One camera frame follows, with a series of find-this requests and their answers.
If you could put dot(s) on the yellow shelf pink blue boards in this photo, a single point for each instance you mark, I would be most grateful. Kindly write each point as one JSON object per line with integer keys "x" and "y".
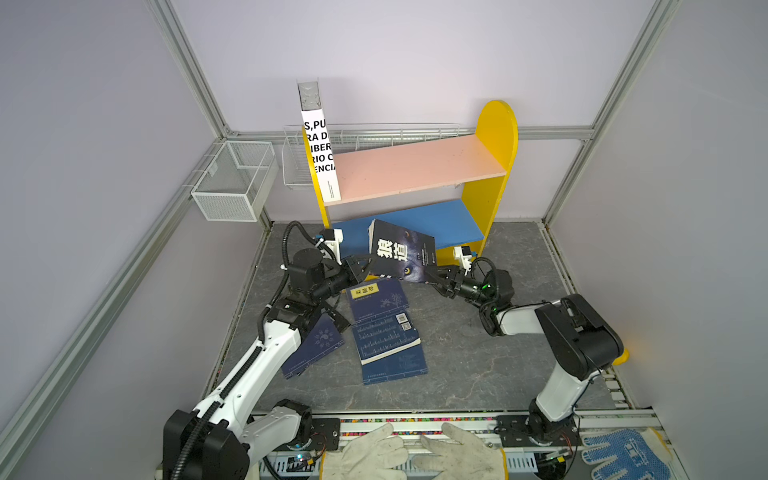
{"x": 480, "y": 163}

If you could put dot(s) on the dark blue book left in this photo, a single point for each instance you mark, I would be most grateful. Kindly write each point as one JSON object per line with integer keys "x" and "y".
{"x": 323, "y": 339}

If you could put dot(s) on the yellow bananas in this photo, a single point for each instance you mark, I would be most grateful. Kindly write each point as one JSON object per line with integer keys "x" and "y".
{"x": 623, "y": 358}

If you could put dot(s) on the white mesh basket left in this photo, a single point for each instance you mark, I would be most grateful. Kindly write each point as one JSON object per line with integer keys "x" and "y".
{"x": 236, "y": 183}

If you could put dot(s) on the blue dotted glove right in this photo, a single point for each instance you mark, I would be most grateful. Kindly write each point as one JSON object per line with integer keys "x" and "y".
{"x": 628, "y": 454}

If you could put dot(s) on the blue book yellow label top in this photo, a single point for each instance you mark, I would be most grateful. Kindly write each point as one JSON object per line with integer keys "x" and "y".
{"x": 376, "y": 298}

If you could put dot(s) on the white wire rack rear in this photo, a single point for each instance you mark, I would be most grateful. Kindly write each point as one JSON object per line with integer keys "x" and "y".
{"x": 347, "y": 138}

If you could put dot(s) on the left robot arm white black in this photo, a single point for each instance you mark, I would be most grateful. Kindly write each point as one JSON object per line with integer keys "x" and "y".
{"x": 218, "y": 439}

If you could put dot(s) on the white work glove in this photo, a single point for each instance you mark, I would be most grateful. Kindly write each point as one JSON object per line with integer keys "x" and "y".
{"x": 375, "y": 455}
{"x": 465, "y": 456}

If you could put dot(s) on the blue book with barcode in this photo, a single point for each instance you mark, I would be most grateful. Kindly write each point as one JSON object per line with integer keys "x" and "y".
{"x": 384, "y": 336}

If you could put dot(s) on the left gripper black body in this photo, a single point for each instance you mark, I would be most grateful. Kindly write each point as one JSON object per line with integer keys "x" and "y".
{"x": 335, "y": 279}

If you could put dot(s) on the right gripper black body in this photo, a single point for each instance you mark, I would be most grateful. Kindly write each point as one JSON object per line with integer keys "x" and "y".
{"x": 467, "y": 289}

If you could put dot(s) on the black wolf cover book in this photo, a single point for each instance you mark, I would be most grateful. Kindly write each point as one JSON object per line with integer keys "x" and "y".
{"x": 400, "y": 253}

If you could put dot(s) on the white work glove centre left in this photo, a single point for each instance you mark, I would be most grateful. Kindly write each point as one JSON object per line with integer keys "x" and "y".
{"x": 375, "y": 455}

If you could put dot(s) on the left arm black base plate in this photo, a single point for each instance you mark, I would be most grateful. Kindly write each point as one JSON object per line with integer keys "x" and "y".
{"x": 317, "y": 434}

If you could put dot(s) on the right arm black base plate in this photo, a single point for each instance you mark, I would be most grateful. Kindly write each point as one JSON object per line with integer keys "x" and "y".
{"x": 535, "y": 430}

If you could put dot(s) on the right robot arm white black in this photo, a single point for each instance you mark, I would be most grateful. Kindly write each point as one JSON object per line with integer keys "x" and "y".
{"x": 582, "y": 342}

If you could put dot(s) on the white work glove centre right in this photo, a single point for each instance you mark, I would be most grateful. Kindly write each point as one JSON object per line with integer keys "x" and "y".
{"x": 465, "y": 456}

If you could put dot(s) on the white book black lettering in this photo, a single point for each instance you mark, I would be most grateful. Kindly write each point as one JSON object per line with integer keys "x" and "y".
{"x": 315, "y": 128}

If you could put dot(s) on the blue bottom book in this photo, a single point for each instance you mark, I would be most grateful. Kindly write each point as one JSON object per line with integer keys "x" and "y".
{"x": 405, "y": 364}

